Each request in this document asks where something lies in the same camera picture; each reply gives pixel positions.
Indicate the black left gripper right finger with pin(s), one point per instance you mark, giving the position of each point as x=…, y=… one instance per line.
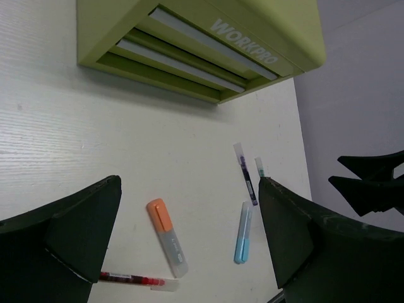
x=319, y=255

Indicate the blue capped highlighter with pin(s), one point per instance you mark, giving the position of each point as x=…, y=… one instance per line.
x=242, y=243

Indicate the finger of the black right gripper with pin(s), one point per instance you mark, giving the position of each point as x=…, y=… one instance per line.
x=370, y=196
x=374, y=167

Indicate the purple ink pen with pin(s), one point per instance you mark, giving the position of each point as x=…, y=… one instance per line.
x=242, y=162

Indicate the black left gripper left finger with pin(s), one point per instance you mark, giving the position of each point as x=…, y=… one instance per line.
x=55, y=253

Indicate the green metal drawer cabinet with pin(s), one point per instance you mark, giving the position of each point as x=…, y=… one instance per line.
x=212, y=50

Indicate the green ink pen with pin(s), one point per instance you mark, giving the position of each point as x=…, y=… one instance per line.
x=259, y=166

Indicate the red ink pen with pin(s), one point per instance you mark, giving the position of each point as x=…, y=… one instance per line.
x=159, y=284

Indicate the orange capped highlighter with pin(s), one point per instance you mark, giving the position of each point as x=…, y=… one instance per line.
x=169, y=242

